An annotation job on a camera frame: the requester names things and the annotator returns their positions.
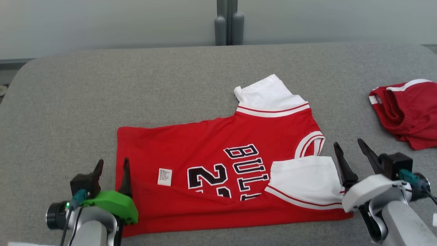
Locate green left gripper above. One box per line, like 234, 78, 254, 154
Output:
82, 157, 139, 225

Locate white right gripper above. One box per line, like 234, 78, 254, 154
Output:
334, 138, 410, 214

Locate red shorts with white stripe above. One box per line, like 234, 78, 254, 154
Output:
369, 79, 437, 151

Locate red and white basketball jersey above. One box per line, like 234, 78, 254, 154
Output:
115, 73, 354, 238

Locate grey fabric sofa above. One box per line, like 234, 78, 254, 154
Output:
0, 43, 437, 246

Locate teal left cable connector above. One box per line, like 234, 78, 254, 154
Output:
67, 189, 88, 209

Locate teal cable connector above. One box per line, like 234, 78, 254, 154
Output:
398, 168, 427, 190
67, 189, 88, 209

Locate teal right cable connector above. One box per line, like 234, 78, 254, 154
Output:
398, 168, 427, 190

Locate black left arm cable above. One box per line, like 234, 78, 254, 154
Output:
60, 208, 82, 246

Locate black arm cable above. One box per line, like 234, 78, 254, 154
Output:
60, 208, 82, 246
425, 188, 437, 206

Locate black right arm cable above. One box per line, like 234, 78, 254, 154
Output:
425, 188, 437, 206

